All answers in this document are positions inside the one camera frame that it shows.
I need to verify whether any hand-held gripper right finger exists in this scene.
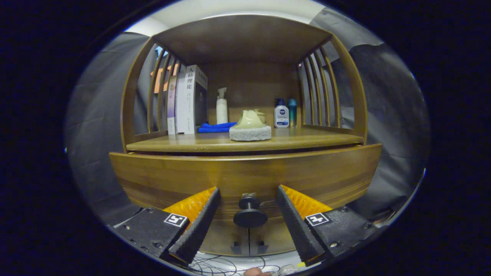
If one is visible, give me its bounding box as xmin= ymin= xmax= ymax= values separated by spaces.
xmin=275 ymin=185 xmax=380 ymax=267

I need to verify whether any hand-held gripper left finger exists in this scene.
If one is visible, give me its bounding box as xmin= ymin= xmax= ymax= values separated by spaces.
xmin=109 ymin=187 xmax=222 ymax=268

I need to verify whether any wooden drawer with black knob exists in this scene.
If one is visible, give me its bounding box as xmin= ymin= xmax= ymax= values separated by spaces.
xmin=109 ymin=144 xmax=383 ymax=228

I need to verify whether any pale green handled sponge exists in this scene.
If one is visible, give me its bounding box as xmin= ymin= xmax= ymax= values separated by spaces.
xmin=229 ymin=110 xmax=272 ymax=141

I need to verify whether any wooden cabinet door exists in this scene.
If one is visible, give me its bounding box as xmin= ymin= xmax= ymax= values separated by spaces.
xmin=199 ymin=218 xmax=250 ymax=256
xmin=249 ymin=218 xmax=296 ymax=256

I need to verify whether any wooden countertop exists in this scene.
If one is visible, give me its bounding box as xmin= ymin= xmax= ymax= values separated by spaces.
xmin=127 ymin=126 xmax=364 ymax=153

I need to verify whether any wooden cabinet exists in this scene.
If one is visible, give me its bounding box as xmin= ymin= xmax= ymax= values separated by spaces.
xmin=121 ymin=15 xmax=368 ymax=256

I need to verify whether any blue cloth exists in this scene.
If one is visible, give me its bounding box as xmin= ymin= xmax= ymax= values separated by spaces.
xmin=198 ymin=122 xmax=237 ymax=133

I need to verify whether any white lotion bottle blue cap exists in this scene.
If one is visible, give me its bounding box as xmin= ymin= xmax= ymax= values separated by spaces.
xmin=274 ymin=99 xmax=290 ymax=128

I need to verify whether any teal bottle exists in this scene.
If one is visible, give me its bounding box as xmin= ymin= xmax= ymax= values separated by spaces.
xmin=288 ymin=99 xmax=298 ymax=128

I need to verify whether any white pump bottle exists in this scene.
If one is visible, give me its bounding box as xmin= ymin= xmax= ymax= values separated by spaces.
xmin=216 ymin=87 xmax=229 ymax=125

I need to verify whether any thick white book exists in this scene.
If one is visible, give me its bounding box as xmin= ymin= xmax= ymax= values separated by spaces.
xmin=184 ymin=64 xmax=208 ymax=135

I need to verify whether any thin white book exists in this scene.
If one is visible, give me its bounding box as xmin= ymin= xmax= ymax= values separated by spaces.
xmin=175 ymin=73 xmax=186 ymax=135

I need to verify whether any thin purple book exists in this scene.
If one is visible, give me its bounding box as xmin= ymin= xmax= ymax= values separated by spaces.
xmin=167 ymin=76 xmax=178 ymax=135

